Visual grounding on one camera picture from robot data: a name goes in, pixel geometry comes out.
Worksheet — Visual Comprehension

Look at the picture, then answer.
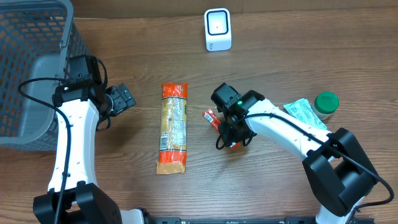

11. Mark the red stick sachet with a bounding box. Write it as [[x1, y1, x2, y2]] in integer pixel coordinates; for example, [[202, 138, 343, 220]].
[[202, 108, 241, 149]]

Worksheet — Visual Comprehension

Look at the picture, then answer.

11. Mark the teal wet wipes pack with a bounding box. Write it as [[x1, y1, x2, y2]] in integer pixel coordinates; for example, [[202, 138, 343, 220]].
[[284, 98, 328, 129]]

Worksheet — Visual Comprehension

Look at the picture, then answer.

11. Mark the orange red noodle packet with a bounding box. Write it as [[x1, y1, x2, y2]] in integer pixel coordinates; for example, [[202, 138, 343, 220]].
[[156, 83, 188, 175]]

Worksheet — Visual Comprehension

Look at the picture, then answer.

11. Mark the green lid jar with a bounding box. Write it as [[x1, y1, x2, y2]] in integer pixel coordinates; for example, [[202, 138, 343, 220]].
[[312, 91, 340, 120]]

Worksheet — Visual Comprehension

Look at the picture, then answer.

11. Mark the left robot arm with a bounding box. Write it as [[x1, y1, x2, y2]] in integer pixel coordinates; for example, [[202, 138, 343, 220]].
[[33, 55, 148, 223]]

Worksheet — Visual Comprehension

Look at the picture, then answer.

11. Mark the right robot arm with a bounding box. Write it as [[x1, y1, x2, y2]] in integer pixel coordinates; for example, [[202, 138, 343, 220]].
[[211, 83, 377, 223]]

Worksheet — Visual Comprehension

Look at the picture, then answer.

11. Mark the white barcode scanner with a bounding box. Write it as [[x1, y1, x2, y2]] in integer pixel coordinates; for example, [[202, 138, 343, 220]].
[[204, 8, 232, 52]]

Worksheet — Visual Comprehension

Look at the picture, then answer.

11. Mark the grey plastic mesh basket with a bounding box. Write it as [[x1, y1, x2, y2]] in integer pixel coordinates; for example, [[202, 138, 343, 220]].
[[1, 0, 88, 151]]

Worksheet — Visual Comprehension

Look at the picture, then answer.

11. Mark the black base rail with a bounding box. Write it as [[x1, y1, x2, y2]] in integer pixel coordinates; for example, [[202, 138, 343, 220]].
[[149, 216, 376, 224]]

